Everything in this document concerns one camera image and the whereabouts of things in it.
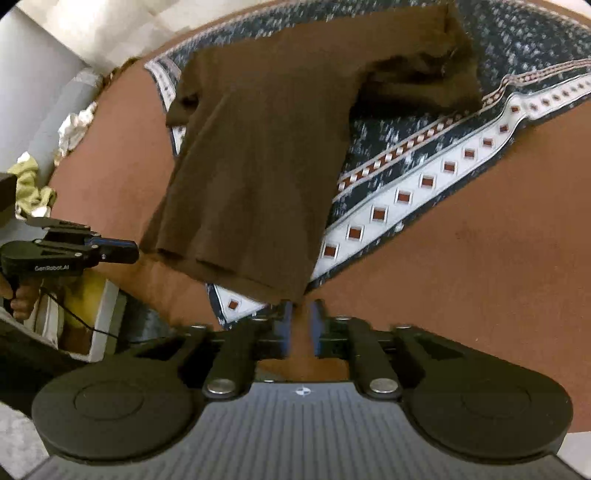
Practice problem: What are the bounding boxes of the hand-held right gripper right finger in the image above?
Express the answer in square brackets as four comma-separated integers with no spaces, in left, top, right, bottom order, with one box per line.
[310,300,467,400]

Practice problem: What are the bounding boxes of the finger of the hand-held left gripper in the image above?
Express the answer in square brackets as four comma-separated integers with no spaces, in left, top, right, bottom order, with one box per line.
[25,215,94,241]
[41,234,140,265]

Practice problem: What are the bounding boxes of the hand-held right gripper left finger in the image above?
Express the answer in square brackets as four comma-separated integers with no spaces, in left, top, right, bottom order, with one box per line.
[139,300,293,399]

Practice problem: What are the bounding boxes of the dark brown pants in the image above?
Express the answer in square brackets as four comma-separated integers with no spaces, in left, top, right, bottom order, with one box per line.
[139,2,485,305]

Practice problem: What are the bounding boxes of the person's left hand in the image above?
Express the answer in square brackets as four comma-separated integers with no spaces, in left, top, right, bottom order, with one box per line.
[0,277,38,320]

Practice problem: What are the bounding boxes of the yellow green cloth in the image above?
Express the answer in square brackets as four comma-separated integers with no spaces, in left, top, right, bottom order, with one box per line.
[9,157,58,219]

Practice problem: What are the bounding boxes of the white storage box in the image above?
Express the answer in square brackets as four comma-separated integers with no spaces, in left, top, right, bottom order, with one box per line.
[23,270,129,363]

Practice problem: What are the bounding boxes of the person's dark trouser leg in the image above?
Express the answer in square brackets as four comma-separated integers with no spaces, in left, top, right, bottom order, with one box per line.
[0,316,107,411]

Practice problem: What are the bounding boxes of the crumpled white paper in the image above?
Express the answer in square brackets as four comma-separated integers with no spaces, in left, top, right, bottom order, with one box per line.
[56,102,99,160]

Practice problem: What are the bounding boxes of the grey bolster pillow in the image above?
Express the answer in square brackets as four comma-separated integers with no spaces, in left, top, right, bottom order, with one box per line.
[25,67,107,185]

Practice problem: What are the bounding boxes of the white sheer curtain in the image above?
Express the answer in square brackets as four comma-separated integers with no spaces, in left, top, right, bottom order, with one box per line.
[60,0,259,65]

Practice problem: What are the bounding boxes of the navy patterned mat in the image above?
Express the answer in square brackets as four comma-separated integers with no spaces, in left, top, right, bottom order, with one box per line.
[143,0,591,330]

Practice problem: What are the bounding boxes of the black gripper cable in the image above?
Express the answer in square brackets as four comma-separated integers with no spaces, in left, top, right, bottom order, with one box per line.
[39,286,183,344]

